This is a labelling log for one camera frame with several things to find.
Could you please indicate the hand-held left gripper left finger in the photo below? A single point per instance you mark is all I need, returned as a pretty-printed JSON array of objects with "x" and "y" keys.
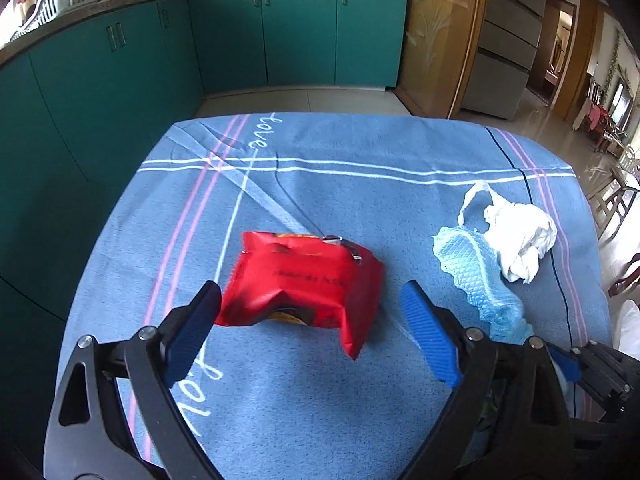
[{"x": 192, "y": 330}]

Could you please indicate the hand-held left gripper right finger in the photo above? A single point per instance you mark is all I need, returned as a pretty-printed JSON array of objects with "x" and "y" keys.
[{"x": 430, "y": 335}]

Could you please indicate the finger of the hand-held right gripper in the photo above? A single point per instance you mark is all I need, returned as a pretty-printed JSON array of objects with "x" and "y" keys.
[{"x": 565, "y": 365}]

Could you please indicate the red snack packet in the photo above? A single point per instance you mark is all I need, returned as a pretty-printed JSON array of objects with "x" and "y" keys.
[{"x": 300, "y": 280}]

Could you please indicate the light blue cloth rag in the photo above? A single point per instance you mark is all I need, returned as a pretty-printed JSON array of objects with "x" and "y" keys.
[{"x": 475, "y": 270}]

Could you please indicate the crumpled white plastic bag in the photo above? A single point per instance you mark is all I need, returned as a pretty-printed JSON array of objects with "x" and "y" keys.
[{"x": 520, "y": 235}]

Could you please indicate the blue striped tablecloth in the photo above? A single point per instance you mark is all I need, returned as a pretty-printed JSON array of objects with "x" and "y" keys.
[{"x": 350, "y": 195}]

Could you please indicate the wooden chair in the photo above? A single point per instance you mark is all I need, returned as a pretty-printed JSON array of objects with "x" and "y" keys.
[{"x": 607, "y": 195}]

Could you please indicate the pink cloth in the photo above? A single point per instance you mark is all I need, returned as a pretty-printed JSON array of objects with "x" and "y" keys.
[{"x": 596, "y": 116}]

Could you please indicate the grey refrigerator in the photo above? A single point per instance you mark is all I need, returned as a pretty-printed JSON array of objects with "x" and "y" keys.
[{"x": 500, "y": 60}]

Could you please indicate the wooden glass door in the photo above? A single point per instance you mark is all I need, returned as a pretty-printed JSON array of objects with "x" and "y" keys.
[{"x": 440, "y": 50}]

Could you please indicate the green kitchen cabinets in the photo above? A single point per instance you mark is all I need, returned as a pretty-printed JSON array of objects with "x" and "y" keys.
[{"x": 300, "y": 35}]

